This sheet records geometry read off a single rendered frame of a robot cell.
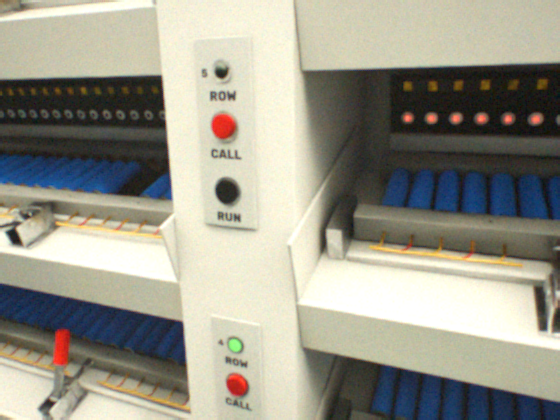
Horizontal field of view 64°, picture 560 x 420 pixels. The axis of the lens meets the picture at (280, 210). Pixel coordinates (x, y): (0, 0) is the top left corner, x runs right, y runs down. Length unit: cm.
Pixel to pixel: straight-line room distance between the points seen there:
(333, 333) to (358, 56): 18
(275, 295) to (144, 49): 19
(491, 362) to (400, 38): 20
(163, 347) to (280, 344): 24
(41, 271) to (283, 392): 24
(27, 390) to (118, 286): 24
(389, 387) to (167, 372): 23
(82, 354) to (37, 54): 33
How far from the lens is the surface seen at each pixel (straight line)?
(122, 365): 54
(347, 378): 50
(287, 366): 34
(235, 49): 29
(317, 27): 28
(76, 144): 62
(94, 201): 45
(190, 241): 33
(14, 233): 48
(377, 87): 47
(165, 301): 38
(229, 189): 30
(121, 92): 56
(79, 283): 44
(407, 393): 47
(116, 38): 35
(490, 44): 27
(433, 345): 31
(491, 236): 34
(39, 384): 61
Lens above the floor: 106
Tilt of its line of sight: 16 degrees down
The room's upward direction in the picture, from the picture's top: 1 degrees counter-clockwise
